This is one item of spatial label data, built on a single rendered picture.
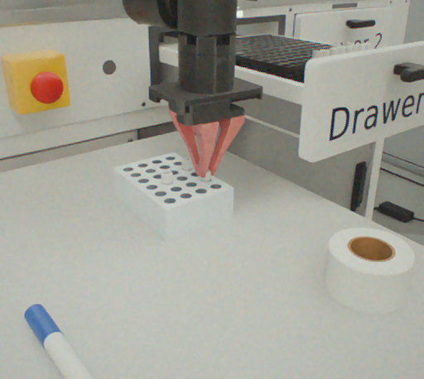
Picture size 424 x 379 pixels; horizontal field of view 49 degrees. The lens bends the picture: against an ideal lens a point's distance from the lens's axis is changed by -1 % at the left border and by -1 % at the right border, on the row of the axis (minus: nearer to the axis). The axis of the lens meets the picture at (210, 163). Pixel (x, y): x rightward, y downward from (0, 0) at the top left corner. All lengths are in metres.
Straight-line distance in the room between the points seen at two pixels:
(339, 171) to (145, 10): 0.81
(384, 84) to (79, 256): 0.39
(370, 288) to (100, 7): 0.51
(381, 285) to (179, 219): 0.20
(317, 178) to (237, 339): 0.81
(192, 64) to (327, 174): 0.77
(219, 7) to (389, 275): 0.27
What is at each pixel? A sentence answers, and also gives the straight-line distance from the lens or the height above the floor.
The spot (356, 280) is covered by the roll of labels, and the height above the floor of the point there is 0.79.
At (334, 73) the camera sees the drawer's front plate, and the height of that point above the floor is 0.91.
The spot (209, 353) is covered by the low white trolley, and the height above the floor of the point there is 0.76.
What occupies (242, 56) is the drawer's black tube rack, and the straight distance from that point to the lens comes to 0.66.
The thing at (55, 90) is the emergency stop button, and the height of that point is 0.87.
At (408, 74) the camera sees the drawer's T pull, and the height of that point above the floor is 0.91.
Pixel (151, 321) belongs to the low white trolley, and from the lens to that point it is 0.39.
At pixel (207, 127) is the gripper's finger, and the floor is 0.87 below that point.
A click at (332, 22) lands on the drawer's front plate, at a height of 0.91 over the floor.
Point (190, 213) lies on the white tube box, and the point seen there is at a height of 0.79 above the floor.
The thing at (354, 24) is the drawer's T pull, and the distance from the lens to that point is 1.00.
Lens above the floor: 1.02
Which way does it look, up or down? 23 degrees down
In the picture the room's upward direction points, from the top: straight up
